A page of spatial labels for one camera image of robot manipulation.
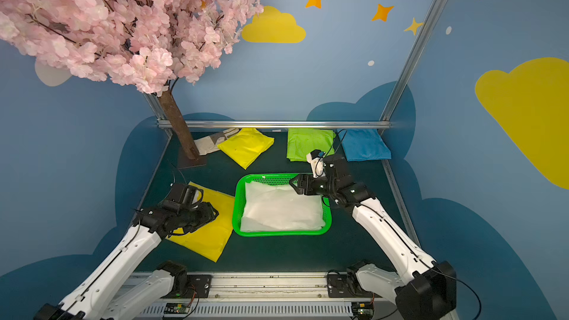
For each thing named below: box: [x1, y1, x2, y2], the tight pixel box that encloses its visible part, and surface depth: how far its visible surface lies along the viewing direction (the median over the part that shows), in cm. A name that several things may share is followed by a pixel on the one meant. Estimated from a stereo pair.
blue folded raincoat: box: [336, 128, 392, 162], surface depth 116 cm
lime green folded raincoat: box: [286, 128, 337, 163], surface depth 117 cm
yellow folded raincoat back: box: [217, 128, 275, 170], surface depth 115 cm
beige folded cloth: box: [194, 128, 241, 156], surface depth 120 cm
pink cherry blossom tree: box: [0, 0, 264, 160], surface depth 56 cm
